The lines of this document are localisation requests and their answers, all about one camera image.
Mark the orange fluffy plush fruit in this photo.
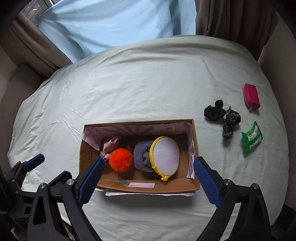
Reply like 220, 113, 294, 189
108, 148, 133, 173

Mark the grey fluffy plush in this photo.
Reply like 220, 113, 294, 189
133, 140, 154, 172

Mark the yellow rimmed round mesh pad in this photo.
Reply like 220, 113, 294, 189
149, 136, 180, 181

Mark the magenta zip pouch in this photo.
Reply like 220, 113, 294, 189
242, 83, 260, 110

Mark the pink plush toy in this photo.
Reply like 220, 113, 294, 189
100, 136, 121, 160

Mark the green wet wipes pack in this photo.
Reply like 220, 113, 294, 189
241, 121, 263, 156

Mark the pale green bed sheet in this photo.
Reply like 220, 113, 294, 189
6, 34, 290, 241

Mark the brown cardboard box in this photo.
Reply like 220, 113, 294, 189
79, 119, 200, 195

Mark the black patterned scrunchie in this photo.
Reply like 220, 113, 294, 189
222, 107, 241, 141

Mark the brown left curtain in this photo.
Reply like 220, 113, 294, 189
10, 13, 72, 77

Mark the brown curtain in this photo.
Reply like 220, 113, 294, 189
10, 13, 72, 77
195, 0, 278, 60

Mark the light blue hanging sheet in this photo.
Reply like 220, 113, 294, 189
37, 0, 197, 62

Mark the brown right curtain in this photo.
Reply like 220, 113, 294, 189
195, 0, 278, 60

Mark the window frame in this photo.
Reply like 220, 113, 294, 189
21, 0, 55, 25

